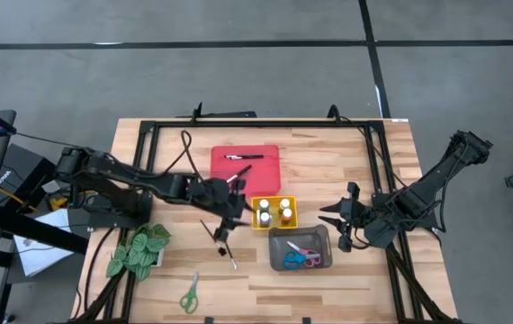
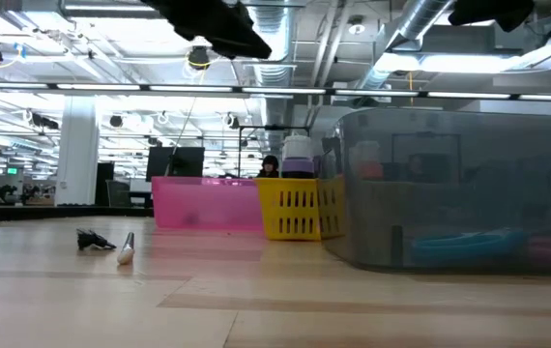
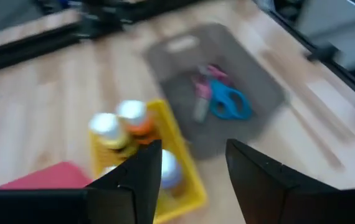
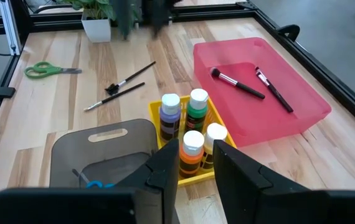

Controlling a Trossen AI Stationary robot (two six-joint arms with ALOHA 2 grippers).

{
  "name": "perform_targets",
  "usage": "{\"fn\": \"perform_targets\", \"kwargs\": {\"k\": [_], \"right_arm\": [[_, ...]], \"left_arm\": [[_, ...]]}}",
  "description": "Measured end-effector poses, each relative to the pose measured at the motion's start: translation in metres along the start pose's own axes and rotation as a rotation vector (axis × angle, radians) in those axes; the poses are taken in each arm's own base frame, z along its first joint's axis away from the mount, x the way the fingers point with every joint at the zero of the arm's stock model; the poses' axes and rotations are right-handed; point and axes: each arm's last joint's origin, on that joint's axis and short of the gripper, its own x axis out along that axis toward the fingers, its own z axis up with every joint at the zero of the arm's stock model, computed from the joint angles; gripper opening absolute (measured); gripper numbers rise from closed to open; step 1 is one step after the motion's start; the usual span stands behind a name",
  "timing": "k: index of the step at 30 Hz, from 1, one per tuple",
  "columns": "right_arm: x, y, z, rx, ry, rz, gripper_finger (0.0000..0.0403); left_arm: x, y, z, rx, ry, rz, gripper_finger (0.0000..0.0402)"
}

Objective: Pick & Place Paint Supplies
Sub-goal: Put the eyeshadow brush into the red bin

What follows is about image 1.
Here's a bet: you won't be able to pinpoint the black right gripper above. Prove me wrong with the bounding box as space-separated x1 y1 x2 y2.
318 181 377 254

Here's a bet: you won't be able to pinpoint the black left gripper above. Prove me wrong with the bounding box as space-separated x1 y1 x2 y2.
187 176 252 245

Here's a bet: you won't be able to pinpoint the thin dark paintbrush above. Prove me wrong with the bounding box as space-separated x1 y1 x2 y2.
199 219 221 247

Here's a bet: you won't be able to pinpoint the grey translucent plastic bin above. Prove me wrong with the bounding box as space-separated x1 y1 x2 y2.
267 224 333 273

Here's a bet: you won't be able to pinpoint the pink handled scissors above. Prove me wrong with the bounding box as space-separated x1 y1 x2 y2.
285 240 322 268

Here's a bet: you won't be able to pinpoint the green handled scissors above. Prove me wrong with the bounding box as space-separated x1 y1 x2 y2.
179 271 201 315

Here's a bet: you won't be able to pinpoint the yellow plastic basket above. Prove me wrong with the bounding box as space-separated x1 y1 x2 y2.
250 195 300 231

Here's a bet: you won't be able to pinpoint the pink plastic tray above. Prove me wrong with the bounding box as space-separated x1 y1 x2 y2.
210 144 283 200

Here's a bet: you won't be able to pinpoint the green potted plant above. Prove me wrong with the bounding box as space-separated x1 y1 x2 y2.
105 223 172 283

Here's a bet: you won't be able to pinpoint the white paper sheet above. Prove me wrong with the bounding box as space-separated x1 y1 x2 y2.
13 207 77 278

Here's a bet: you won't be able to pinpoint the black stand beam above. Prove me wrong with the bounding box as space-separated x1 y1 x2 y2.
0 204 90 256

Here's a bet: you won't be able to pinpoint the black equipment box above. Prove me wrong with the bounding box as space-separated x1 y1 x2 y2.
0 143 58 206

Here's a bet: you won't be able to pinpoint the blue handled scissors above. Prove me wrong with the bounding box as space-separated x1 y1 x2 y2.
282 250 311 270

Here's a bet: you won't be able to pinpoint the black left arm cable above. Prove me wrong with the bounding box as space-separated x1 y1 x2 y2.
179 129 206 184

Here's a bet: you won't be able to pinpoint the black metal table frame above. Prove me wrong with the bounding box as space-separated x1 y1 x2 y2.
74 102 460 324

